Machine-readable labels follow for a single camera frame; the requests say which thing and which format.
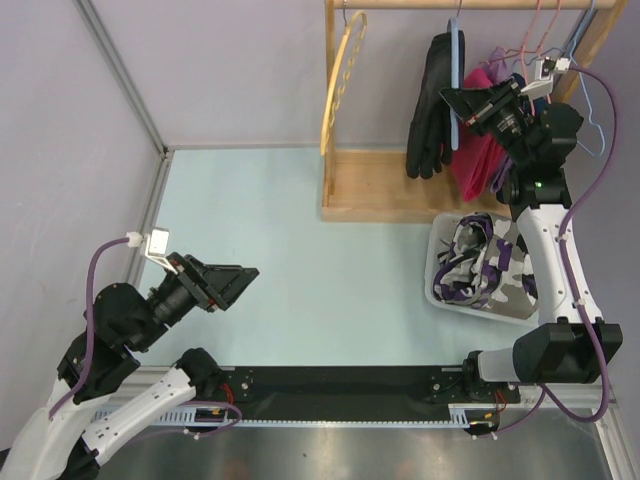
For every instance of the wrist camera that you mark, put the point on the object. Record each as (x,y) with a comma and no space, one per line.
(152,246)
(546,70)

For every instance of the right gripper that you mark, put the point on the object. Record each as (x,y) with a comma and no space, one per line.
(477,107)

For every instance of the yellow hanger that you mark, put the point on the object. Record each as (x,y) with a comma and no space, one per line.
(340,73)

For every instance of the lilac trousers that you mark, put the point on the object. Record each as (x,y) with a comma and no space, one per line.
(497,71)

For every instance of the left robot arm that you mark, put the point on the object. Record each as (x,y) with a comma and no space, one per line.
(59,441)

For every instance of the white cable duct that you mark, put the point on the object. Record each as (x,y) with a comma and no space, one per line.
(208,417)

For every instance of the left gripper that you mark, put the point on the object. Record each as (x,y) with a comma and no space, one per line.
(219,285)

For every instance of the navy trousers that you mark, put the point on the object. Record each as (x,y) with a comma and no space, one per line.
(520,80)

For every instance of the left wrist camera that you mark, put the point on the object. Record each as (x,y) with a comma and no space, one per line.
(152,246)

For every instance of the blue wire hanger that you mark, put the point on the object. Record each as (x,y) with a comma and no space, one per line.
(568,51)

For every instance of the wooden clothes rack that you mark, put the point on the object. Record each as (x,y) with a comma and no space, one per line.
(365,185)

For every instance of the pink trousers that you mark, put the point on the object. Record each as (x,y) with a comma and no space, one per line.
(475,162)

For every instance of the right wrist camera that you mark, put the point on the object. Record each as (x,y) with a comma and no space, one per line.
(546,70)

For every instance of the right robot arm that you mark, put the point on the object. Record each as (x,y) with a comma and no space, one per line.
(572,343)

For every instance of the black trousers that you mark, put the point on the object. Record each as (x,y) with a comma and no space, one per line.
(429,141)

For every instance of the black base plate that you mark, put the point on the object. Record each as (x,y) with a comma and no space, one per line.
(346,394)

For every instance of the light blue plastic hanger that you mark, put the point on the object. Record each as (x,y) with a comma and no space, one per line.
(456,69)

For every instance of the white plastic basket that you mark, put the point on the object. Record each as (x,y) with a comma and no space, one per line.
(435,270)

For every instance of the purple camouflage trousers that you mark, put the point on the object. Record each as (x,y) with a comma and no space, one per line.
(480,265)

